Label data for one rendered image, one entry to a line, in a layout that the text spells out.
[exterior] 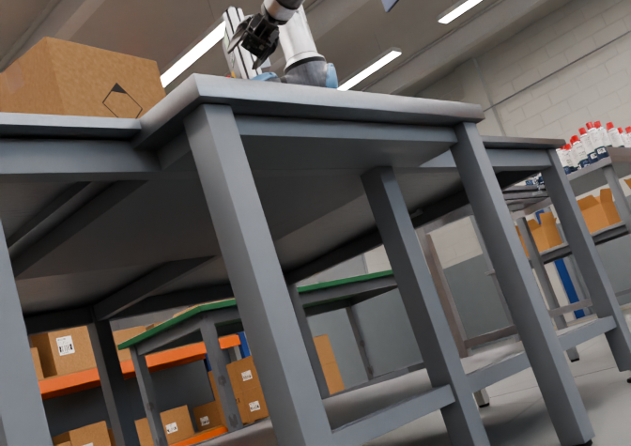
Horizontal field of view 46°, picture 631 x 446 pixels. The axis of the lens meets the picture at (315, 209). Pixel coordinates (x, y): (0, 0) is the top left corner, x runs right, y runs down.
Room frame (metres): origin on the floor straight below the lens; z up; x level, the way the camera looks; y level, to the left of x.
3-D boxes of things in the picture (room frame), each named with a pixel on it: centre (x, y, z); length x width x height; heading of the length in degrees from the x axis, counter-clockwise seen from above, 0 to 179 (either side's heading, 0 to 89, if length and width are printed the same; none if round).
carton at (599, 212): (7.16, -2.52, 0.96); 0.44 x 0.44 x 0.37; 47
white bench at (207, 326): (4.39, 0.32, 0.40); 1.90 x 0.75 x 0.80; 139
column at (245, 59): (2.18, 0.06, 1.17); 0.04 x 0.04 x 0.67; 49
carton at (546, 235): (7.57, -2.05, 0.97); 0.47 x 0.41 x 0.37; 136
